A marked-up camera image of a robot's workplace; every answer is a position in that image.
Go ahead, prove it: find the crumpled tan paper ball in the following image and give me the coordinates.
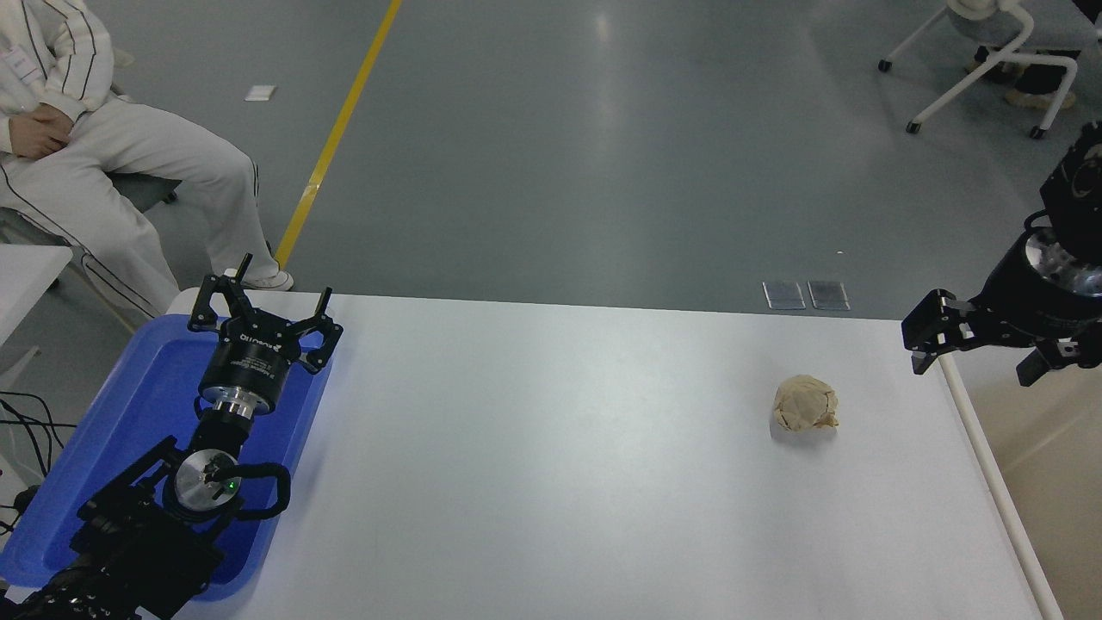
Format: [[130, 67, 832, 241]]
[[771, 375, 839, 431]]

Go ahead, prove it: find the small white side table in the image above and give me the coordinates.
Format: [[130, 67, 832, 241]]
[[0, 244, 74, 345]]

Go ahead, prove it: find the grey chair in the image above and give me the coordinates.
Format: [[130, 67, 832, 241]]
[[0, 170, 183, 332]]

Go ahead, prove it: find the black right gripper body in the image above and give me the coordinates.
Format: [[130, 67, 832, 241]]
[[969, 241, 1102, 347]]

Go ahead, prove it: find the black cable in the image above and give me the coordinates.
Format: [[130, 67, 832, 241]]
[[0, 392, 68, 535]]

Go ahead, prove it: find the person's hand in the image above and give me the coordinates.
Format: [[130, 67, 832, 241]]
[[7, 101, 75, 158]]

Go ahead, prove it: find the large pale bin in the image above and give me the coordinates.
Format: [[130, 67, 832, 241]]
[[937, 344, 1102, 620]]

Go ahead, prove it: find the white rolling chair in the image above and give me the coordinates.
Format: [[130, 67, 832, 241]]
[[878, 0, 1081, 140]]

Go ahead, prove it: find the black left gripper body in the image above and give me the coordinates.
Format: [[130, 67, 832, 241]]
[[200, 317, 304, 407]]

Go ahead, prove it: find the blue plastic tray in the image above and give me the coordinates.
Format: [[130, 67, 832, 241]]
[[0, 314, 335, 601]]

